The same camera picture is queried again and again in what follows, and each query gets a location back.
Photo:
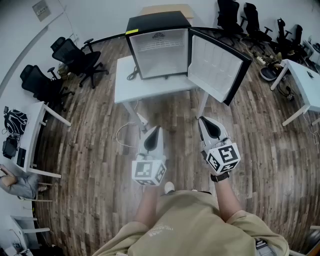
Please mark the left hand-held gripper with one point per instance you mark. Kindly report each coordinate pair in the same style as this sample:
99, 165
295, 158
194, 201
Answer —
147, 170

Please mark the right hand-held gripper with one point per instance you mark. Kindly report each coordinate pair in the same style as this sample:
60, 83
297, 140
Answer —
225, 156

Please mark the black mini fridge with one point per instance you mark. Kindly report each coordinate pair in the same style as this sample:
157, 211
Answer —
157, 21

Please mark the person's right forearm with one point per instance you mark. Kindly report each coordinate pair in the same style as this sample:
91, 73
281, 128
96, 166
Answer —
227, 197

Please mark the person's left forearm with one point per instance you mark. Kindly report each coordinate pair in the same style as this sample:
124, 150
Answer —
147, 205

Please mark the black wristwatch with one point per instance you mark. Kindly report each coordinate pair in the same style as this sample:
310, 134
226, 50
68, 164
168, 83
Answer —
220, 177

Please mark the person's white shoe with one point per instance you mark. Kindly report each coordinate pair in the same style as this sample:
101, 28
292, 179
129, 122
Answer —
169, 187

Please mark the white table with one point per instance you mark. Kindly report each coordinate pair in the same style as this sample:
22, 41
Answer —
150, 87

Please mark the grey round floor device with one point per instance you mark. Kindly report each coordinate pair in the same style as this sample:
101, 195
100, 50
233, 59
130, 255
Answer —
267, 74

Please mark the white power strip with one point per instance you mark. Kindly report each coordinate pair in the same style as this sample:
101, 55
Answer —
260, 60

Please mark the person's beige shirt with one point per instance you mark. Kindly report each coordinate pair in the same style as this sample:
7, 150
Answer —
195, 225

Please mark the white desk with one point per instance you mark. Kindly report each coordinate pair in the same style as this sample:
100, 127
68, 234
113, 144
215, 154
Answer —
33, 125
305, 85

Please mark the small black device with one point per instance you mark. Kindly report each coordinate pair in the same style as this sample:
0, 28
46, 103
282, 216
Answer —
310, 74

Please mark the black office chair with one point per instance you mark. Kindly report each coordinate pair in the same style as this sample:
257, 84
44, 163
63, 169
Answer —
298, 42
255, 27
40, 85
227, 17
75, 57
282, 37

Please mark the light wooden table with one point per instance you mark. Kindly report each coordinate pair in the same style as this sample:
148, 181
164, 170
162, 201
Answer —
190, 11

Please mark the black flat box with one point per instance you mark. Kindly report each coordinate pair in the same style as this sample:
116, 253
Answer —
21, 157

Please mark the black and white bag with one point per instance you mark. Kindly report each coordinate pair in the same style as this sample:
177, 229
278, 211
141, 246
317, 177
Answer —
15, 122

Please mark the black electronic device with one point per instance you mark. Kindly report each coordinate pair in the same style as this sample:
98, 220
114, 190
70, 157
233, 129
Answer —
9, 148

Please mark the grey wall sign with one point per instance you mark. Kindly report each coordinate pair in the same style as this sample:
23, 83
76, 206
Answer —
41, 10

